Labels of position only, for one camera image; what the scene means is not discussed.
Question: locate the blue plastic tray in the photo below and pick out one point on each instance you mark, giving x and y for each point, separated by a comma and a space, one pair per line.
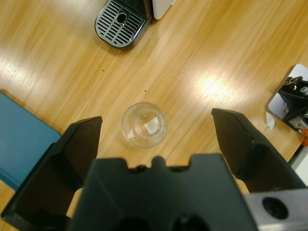
24, 139

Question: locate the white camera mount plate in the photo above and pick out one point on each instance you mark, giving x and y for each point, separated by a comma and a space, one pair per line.
276, 103

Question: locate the clear drinking glass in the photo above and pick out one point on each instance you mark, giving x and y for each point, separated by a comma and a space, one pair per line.
134, 134

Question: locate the white tape scrap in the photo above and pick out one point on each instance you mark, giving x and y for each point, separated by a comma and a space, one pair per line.
270, 121

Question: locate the dark camera mount post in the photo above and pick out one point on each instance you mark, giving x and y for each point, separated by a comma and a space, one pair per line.
292, 101

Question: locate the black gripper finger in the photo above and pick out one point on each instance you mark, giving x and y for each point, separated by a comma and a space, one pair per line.
252, 158
48, 173

